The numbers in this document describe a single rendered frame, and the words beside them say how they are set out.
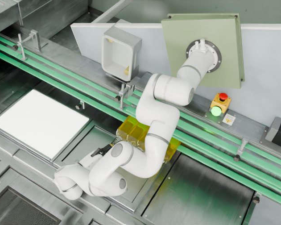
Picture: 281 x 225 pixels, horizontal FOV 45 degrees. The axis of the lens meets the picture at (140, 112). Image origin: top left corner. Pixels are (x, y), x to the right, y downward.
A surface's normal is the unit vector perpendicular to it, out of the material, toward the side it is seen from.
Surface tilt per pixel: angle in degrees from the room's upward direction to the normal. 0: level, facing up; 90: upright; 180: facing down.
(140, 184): 90
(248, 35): 0
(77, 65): 90
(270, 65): 0
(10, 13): 90
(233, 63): 4
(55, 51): 90
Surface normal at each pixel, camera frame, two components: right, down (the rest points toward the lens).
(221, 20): -0.47, 0.59
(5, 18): 0.86, 0.43
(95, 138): 0.09, -0.66
